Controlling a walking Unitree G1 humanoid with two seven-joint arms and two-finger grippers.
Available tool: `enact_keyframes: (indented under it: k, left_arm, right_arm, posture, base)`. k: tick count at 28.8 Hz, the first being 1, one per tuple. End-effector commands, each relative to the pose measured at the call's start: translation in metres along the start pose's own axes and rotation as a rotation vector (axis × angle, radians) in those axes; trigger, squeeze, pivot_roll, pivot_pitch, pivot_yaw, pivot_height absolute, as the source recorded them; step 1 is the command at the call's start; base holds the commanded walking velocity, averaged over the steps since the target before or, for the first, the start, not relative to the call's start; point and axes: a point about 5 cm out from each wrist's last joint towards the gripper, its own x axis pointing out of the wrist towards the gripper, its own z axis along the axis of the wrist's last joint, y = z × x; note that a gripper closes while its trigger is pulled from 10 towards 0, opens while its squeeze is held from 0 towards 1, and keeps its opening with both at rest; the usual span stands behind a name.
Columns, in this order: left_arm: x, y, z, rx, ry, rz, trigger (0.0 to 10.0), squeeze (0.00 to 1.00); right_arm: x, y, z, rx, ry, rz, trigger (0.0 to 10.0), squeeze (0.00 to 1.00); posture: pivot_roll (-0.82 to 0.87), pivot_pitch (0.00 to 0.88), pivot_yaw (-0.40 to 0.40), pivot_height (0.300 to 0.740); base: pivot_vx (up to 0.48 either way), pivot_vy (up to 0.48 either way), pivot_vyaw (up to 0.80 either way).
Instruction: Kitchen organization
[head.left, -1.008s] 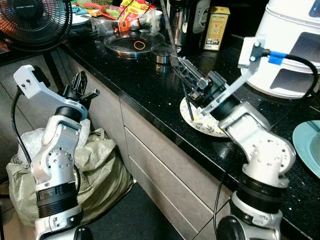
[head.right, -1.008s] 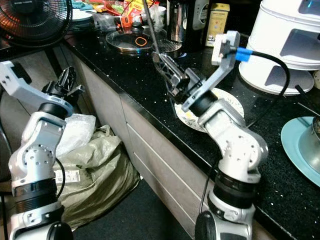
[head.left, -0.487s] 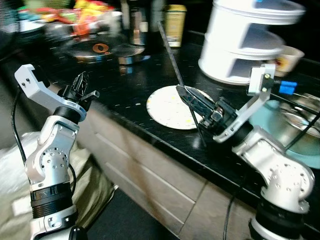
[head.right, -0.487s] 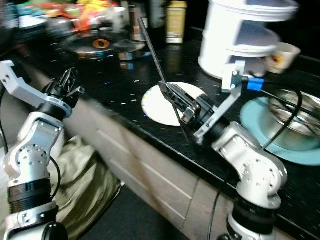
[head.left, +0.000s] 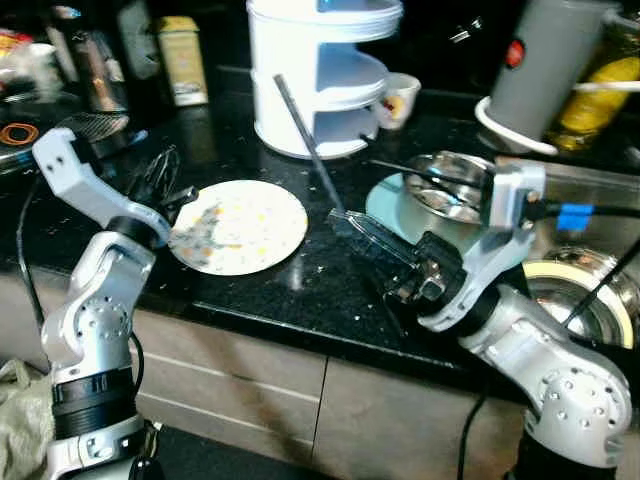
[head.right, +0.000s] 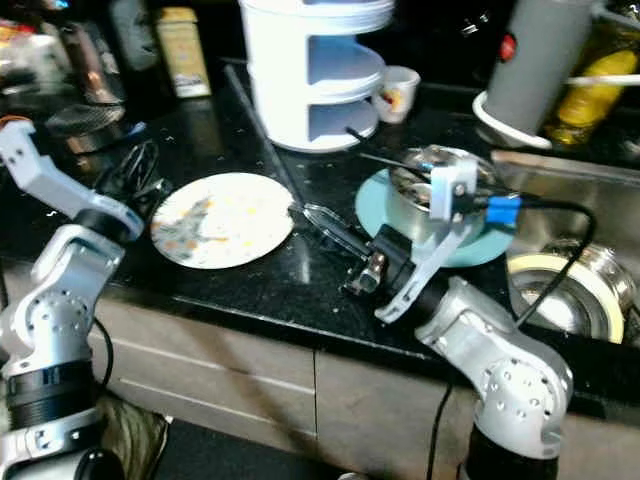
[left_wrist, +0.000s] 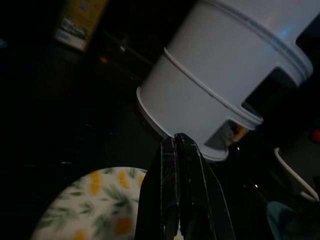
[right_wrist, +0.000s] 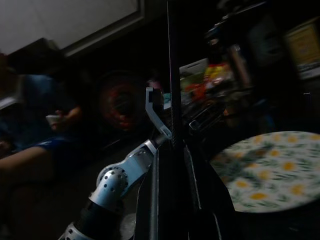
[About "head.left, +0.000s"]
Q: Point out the steel bowl with yellow rim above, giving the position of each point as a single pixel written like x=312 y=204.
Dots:
x=560 y=275

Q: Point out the teal round plate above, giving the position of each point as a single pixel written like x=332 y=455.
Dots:
x=385 y=210

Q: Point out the stainless steel bowl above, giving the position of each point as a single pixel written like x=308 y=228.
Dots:
x=445 y=200

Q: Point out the white tiered plastic rack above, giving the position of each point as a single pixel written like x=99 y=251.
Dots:
x=320 y=90

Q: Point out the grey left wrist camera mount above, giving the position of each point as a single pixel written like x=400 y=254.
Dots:
x=85 y=190

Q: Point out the dark glass bottle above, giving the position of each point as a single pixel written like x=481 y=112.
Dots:
x=138 y=40
x=100 y=70

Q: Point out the beige kitchen base cabinet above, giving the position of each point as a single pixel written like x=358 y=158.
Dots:
x=250 y=390

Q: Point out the yellow oil bottle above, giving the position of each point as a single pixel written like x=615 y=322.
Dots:
x=600 y=100

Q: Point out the olive green bag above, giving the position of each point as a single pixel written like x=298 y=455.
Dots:
x=22 y=420

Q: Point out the black mesh strainer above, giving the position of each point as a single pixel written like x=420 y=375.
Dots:
x=95 y=124

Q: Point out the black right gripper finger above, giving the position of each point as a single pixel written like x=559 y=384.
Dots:
x=368 y=238
x=385 y=280

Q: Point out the steel fork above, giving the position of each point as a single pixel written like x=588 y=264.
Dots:
x=420 y=172

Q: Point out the grey cylinder with red button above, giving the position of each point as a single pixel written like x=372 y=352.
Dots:
x=545 y=70

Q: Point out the white cartoon cat cup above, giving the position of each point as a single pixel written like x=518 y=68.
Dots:
x=398 y=100

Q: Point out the orange ringed stove burner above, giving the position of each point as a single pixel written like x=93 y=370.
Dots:
x=18 y=133

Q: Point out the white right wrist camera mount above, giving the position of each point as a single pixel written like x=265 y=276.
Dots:
x=500 y=235

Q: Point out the yellow tin box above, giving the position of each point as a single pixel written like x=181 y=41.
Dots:
x=183 y=60

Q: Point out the dirty white round plate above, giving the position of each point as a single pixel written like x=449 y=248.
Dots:
x=245 y=228

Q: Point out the stainless steel sink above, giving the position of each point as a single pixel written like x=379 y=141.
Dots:
x=590 y=180

